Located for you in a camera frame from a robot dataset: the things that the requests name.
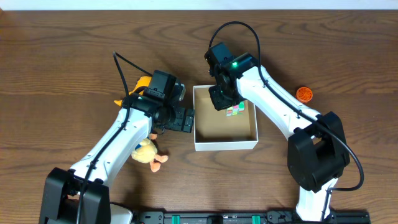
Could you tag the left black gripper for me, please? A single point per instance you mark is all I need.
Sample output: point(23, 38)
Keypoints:
point(188, 120)

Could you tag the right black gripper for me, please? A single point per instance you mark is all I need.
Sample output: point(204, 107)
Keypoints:
point(218, 102)

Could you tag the multicoloured puzzle cube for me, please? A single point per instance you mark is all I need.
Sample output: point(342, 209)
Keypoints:
point(236, 109)

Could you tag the white cardboard box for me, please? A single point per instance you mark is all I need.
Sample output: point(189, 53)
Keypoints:
point(216, 131)

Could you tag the orange round container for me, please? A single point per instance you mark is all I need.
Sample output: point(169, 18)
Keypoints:
point(304, 94)

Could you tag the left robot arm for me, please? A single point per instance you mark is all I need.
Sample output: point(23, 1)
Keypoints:
point(81, 193)

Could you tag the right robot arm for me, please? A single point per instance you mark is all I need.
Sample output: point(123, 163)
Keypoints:
point(315, 160)

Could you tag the orange rubber dinosaur toy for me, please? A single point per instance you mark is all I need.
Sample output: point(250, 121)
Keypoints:
point(141, 84)

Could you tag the yellow plush duck toy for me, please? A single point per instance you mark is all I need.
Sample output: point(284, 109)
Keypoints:
point(146, 152)

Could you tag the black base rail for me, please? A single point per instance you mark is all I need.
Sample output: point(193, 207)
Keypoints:
point(272, 217)

